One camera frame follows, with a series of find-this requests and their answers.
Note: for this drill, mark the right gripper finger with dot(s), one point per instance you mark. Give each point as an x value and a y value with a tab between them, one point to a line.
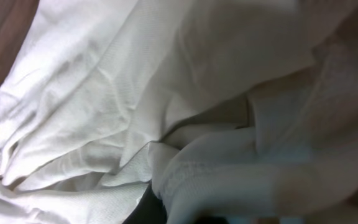
150	210

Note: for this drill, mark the white t-shirt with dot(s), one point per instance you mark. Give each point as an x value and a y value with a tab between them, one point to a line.
241	111

